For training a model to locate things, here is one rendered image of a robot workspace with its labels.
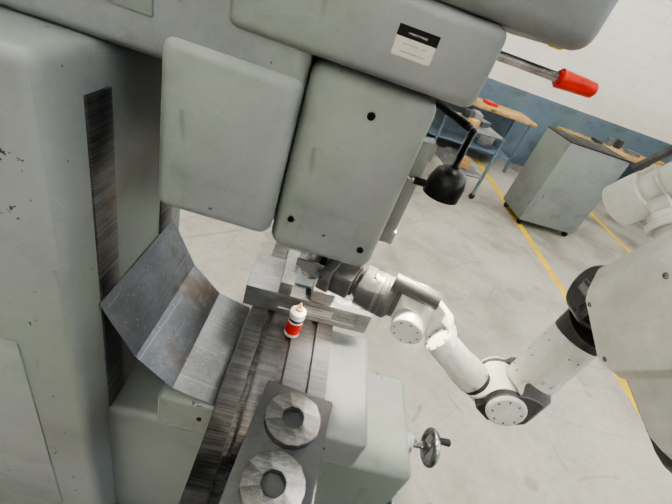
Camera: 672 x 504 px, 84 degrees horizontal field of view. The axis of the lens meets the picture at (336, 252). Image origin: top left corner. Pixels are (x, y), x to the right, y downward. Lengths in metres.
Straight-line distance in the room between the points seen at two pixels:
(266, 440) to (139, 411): 0.53
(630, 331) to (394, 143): 0.39
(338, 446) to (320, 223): 0.58
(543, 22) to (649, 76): 8.09
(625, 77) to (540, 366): 7.77
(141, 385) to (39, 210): 0.62
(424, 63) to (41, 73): 0.44
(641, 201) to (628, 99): 7.95
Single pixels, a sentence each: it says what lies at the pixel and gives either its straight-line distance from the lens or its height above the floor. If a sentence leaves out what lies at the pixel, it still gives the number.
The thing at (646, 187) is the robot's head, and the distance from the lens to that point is 0.66.
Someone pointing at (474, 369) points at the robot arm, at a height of 1.18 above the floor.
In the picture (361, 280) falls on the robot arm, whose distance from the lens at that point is 0.75.
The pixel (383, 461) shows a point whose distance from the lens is 1.15.
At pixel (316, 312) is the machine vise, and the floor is 0.99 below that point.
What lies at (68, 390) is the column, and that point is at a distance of 0.95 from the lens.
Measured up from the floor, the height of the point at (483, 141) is 0.32.
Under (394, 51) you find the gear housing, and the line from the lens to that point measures 0.53.
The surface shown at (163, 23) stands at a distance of 0.59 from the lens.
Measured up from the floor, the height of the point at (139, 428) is 0.70.
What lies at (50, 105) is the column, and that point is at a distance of 0.58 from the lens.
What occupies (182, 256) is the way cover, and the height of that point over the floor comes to 1.04.
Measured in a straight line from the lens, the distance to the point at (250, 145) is 0.58.
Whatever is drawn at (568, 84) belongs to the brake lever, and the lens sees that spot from 0.60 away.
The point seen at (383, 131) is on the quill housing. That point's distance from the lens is 0.57.
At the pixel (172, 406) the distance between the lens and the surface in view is 0.99.
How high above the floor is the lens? 1.71
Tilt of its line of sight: 34 degrees down
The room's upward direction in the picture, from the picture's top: 21 degrees clockwise
